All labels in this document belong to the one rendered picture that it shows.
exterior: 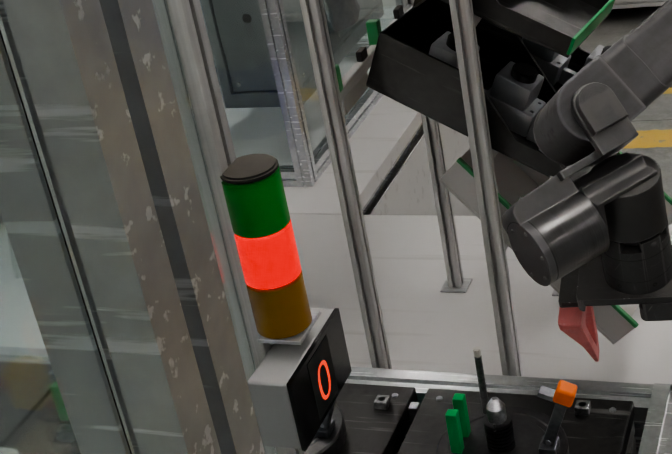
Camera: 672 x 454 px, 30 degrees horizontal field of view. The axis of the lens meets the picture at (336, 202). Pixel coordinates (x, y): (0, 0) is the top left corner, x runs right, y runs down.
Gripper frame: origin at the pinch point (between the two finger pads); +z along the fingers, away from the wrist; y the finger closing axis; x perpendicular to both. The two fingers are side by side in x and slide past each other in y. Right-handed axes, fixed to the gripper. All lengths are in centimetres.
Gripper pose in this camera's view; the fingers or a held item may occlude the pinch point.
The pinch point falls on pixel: (651, 348)
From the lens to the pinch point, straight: 115.2
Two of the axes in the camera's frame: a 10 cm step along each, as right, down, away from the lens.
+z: 2.6, 7.7, 5.8
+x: 2.2, -6.3, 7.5
